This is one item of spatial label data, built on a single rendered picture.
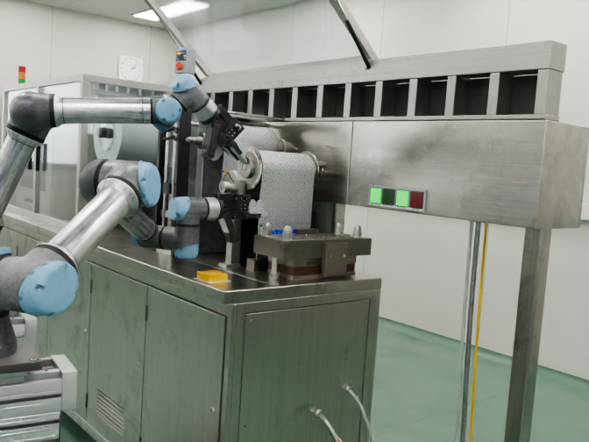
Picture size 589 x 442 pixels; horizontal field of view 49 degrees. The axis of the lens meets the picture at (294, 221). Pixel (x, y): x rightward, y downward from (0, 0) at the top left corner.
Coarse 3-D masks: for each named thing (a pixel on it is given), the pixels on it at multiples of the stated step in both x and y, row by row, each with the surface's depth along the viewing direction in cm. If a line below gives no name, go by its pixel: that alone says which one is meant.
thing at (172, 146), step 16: (176, 128) 239; (160, 144) 247; (176, 144) 237; (160, 160) 248; (176, 160) 237; (160, 176) 248; (176, 176) 237; (160, 192) 249; (176, 192) 237; (160, 208) 250; (160, 224) 251
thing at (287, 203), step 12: (264, 192) 221; (276, 192) 225; (288, 192) 228; (300, 192) 232; (312, 192) 235; (264, 204) 222; (276, 204) 225; (288, 204) 229; (300, 204) 232; (276, 216) 226; (288, 216) 229; (300, 216) 233; (276, 228) 226; (300, 228) 233
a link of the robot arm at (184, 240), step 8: (176, 224) 202; (168, 232) 203; (176, 232) 202; (184, 232) 200; (192, 232) 201; (160, 240) 203; (168, 240) 202; (176, 240) 201; (184, 240) 201; (192, 240) 201; (168, 248) 204; (176, 248) 202; (184, 248) 201; (192, 248) 202; (176, 256) 203; (184, 256) 201; (192, 256) 202
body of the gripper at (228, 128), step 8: (216, 104) 213; (216, 112) 208; (224, 112) 212; (208, 120) 208; (216, 120) 212; (224, 120) 213; (232, 120) 213; (224, 128) 212; (232, 128) 214; (240, 128) 215; (224, 136) 211; (232, 136) 215; (224, 144) 215
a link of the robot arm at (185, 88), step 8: (176, 80) 203; (184, 80) 200; (192, 80) 202; (176, 88) 200; (184, 88) 200; (192, 88) 201; (200, 88) 204; (176, 96) 201; (184, 96) 201; (192, 96) 202; (200, 96) 204; (208, 96) 207; (184, 104) 202; (192, 104) 204; (200, 104) 204; (192, 112) 207
